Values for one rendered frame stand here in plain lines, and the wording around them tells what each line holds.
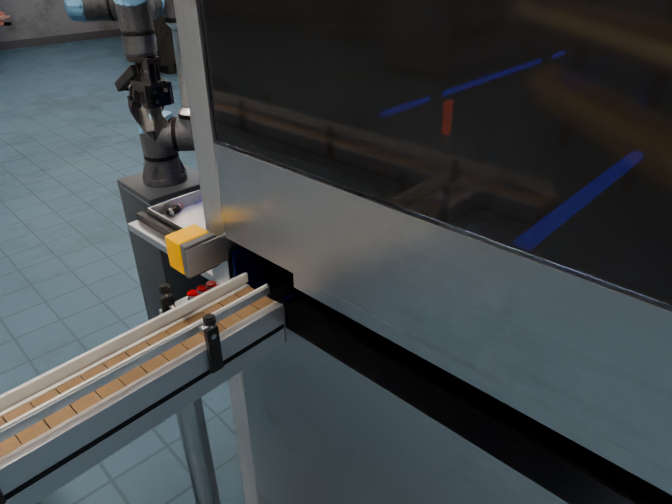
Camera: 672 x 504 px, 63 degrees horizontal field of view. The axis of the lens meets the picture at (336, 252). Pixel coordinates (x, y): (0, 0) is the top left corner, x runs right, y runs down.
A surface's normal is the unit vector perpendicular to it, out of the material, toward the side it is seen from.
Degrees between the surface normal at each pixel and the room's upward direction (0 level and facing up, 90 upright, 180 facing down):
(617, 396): 90
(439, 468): 90
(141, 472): 0
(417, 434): 90
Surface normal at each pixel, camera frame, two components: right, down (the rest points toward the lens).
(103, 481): 0.00, -0.86
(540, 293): -0.68, 0.37
